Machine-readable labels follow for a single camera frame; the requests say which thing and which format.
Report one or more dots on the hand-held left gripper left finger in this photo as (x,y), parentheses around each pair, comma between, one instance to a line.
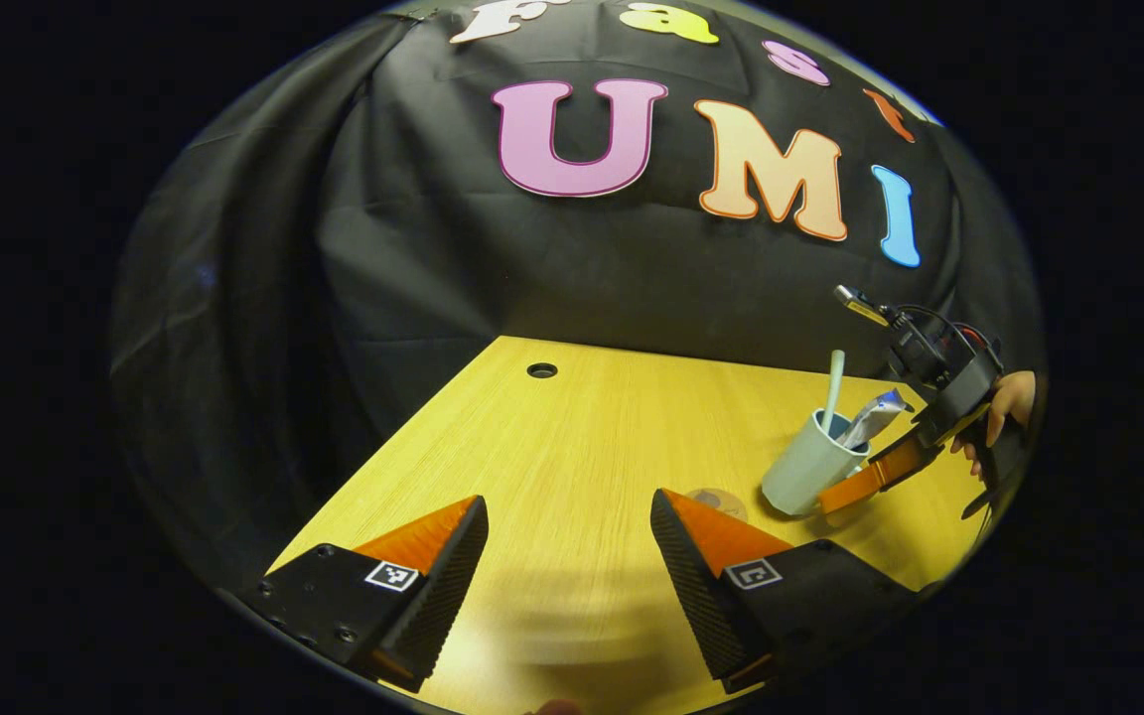
(433,596)

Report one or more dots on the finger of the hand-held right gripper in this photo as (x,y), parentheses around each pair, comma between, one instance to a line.
(880,475)

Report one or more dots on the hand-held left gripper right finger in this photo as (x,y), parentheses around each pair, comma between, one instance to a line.
(701,596)

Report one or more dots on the white toothpaste tube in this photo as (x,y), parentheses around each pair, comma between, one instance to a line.
(875,417)

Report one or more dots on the white toothbrush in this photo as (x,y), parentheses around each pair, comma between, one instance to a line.
(833,387)

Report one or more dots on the wooden desktop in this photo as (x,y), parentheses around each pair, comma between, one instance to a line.
(572,447)

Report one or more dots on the black backdrop cloth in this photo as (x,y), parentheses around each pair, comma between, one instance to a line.
(413,268)

